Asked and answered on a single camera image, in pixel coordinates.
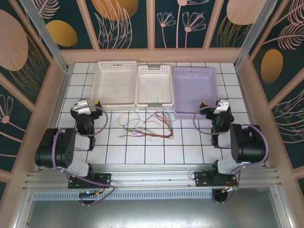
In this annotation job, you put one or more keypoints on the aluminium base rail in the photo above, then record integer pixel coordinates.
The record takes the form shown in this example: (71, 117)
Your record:
(152, 175)

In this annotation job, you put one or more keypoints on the aluminium frame post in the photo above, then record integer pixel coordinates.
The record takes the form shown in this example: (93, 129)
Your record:
(251, 35)
(46, 35)

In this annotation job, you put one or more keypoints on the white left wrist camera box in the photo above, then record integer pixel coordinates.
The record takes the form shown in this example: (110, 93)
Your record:
(82, 107)

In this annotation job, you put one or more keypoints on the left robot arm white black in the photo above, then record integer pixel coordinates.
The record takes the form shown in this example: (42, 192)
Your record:
(54, 152)

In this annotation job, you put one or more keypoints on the grey metal sheet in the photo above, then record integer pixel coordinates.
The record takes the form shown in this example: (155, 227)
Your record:
(152, 213)

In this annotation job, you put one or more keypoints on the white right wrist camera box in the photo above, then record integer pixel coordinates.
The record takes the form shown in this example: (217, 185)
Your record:
(221, 107)

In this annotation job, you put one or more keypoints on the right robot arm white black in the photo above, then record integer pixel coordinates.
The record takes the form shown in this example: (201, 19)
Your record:
(249, 142)

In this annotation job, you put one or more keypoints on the large white perforated basket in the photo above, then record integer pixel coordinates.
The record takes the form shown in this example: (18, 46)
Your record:
(114, 83)

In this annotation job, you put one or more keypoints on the purple perforated basket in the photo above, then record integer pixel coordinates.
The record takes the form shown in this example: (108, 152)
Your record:
(192, 88)

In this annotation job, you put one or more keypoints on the aluminium side rail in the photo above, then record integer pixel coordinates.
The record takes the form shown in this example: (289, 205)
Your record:
(56, 114)
(249, 114)

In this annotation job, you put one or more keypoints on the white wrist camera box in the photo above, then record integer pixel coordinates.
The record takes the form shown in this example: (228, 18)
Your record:
(221, 107)
(82, 107)

